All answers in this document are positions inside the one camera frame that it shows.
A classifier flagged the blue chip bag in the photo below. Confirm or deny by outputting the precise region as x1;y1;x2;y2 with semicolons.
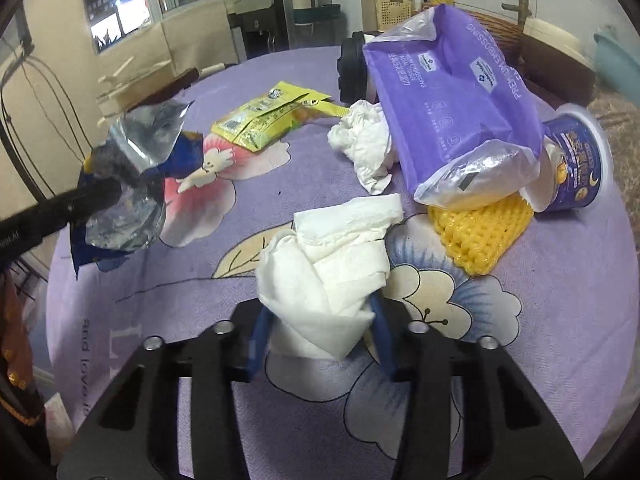
70;100;204;271

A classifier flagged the yellow foam fruit net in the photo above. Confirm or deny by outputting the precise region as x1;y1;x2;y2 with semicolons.
427;194;534;276

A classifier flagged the purple floral tablecloth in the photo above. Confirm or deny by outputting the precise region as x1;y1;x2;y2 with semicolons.
45;45;626;478

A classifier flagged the small white crumpled tissue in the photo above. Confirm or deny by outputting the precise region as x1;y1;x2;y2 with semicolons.
328;100;398;195

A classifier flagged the purple tissue pack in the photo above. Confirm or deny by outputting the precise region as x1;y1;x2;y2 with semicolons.
363;4;544;210

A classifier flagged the yellow snack packet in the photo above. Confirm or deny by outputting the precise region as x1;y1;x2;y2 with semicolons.
210;81;348;153

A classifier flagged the blue noodle cup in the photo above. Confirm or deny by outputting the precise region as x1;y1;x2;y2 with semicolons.
521;104;614;214

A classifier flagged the red coffee cup black lid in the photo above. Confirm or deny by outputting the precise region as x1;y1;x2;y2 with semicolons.
337;32;378;106

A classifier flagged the water dispenser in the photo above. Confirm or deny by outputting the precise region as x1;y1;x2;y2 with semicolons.
226;0;346;61

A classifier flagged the brown white sink basin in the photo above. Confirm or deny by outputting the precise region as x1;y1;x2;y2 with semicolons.
521;18;596;107

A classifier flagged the floral patterned cloth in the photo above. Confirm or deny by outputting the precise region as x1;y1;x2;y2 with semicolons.
588;86;640;229

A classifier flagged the woven brown basket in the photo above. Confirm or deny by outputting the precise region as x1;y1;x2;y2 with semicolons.
422;1;524;64

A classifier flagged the beige utensil holder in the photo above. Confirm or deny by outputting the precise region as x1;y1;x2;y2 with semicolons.
374;0;413;32

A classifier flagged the brass faucet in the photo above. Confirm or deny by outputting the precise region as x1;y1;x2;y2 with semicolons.
501;0;532;32

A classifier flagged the light blue plastic basin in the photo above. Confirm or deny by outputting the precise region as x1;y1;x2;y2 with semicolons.
593;32;639;104

